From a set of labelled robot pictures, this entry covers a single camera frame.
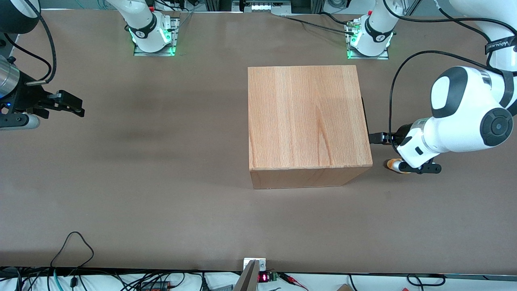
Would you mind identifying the beige angled mount post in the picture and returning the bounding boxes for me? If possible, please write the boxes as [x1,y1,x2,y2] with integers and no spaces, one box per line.
[232,260,260,291]

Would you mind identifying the black curled cable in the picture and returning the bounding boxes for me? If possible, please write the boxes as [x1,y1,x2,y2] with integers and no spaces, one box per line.
[406,274,446,288]

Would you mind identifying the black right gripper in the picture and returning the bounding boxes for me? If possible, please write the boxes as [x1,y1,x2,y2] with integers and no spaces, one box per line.
[0,82,86,119]

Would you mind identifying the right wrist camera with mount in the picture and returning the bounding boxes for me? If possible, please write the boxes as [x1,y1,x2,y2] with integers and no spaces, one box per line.
[0,113,41,131]

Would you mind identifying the white power strip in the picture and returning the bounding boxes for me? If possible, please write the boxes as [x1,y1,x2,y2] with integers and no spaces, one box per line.
[242,0,292,13]

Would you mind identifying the black cable on table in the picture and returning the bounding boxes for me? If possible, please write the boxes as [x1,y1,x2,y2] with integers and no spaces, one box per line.
[319,11,354,25]
[280,15,350,34]

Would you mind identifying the red clip leads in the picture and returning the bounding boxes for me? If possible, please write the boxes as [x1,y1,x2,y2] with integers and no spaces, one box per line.
[279,272,310,291]

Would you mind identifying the black drawer handle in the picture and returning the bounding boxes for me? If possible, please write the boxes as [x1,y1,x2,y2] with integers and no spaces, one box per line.
[361,97,370,143]

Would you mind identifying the orange and black device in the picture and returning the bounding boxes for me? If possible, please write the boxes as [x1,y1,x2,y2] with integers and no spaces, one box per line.
[139,280,172,291]

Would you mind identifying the small metal bracket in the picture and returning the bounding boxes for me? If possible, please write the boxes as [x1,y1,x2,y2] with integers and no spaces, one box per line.
[243,257,267,272]

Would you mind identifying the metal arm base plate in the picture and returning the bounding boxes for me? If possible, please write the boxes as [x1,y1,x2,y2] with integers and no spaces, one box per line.
[345,22,391,60]
[133,16,181,57]

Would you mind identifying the light wooden drawer cabinet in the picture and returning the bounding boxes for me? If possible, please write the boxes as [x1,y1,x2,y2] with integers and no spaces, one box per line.
[247,65,373,190]

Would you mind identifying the thin black looped cable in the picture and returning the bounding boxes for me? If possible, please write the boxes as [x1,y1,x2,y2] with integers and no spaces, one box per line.
[50,231,95,270]

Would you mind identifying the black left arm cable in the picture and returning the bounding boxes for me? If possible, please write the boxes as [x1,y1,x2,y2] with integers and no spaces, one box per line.
[382,0,509,157]

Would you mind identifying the black printed cable strap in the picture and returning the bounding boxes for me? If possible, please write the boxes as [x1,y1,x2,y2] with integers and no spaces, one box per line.
[485,36,517,55]

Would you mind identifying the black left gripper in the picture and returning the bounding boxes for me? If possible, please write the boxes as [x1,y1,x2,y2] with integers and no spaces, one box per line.
[369,123,414,148]

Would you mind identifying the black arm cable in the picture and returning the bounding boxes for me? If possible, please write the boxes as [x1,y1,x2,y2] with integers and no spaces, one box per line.
[24,0,57,86]
[3,34,54,70]
[382,0,509,157]

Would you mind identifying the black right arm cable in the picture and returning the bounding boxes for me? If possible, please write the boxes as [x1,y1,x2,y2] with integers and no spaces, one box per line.
[3,34,54,70]
[24,0,57,86]

